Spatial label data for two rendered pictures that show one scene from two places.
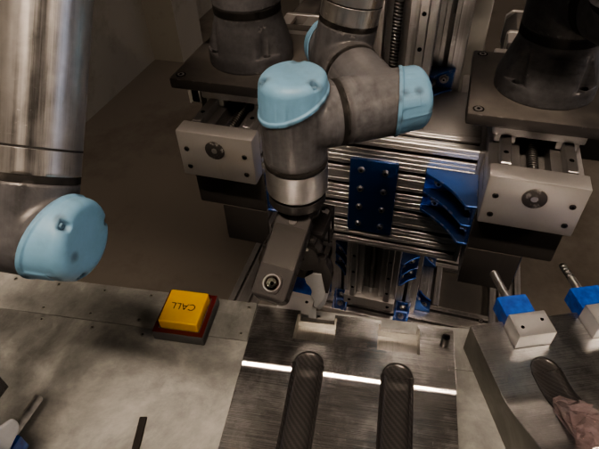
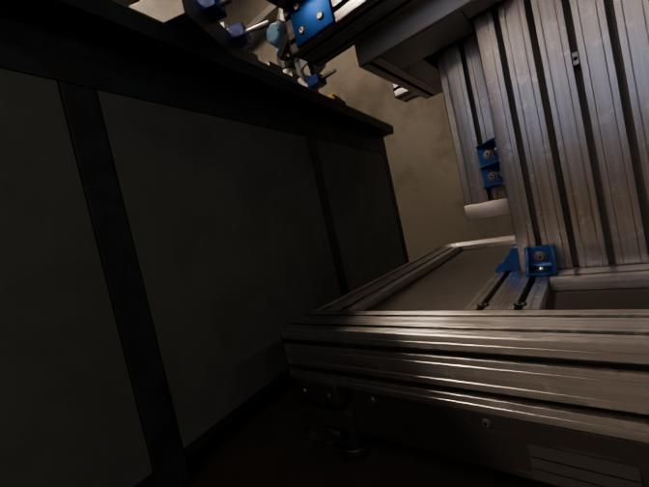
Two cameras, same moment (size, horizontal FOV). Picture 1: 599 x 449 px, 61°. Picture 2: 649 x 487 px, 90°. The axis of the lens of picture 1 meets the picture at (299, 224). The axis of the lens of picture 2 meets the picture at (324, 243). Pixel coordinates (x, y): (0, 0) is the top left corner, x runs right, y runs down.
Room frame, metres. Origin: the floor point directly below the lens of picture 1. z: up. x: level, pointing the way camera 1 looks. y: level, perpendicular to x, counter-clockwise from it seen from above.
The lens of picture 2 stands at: (0.78, -0.98, 0.38)
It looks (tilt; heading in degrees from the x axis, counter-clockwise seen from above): 2 degrees down; 111
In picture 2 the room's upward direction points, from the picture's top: 12 degrees counter-clockwise
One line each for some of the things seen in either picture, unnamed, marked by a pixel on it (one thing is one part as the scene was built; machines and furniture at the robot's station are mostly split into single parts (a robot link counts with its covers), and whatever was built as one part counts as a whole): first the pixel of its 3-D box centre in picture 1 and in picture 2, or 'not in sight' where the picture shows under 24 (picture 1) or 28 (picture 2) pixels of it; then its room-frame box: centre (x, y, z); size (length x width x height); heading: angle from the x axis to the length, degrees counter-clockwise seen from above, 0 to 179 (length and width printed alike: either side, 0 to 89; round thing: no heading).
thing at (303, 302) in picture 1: (306, 289); (319, 80); (0.50, -0.01, 0.83); 0.13 x 0.05 x 0.05; 160
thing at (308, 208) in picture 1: (300, 220); not in sight; (0.49, 0.00, 0.99); 0.09 x 0.08 x 0.12; 160
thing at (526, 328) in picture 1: (512, 306); (242, 34); (0.43, -0.30, 0.85); 0.13 x 0.05 x 0.05; 5
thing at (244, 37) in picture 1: (249, 28); not in sight; (0.88, 0.07, 1.09); 0.15 x 0.15 x 0.10
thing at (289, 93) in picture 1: (296, 118); not in sight; (0.49, 0.00, 1.14); 0.09 x 0.08 x 0.11; 104
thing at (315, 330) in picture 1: (315, 334); not in sight; (0.39, -0.01, 0.87); 0.05 x 0.05 x 0.04; 78
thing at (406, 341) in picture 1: (397, 345); not in sight; (0.37, -0.12, 0.87); 0.05 x 0.05 x 0.04; 78
